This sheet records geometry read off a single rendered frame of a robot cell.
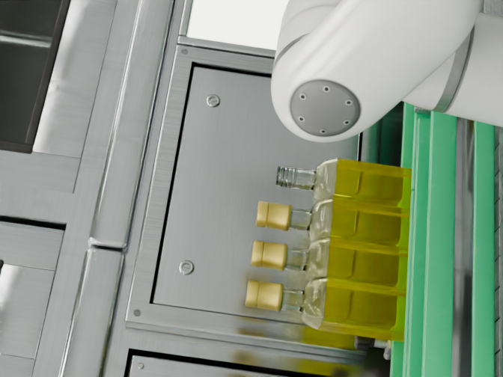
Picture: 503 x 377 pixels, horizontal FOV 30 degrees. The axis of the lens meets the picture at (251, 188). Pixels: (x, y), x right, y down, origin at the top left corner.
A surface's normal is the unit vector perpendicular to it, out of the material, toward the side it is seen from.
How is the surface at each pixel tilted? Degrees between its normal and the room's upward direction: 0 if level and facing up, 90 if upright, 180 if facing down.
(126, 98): 90
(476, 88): 88
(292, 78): 59
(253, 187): 90
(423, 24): 91
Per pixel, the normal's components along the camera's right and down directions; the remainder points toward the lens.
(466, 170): 0.09, -0.44
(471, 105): -0.17, 0.81
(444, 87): -0.15, 0.62
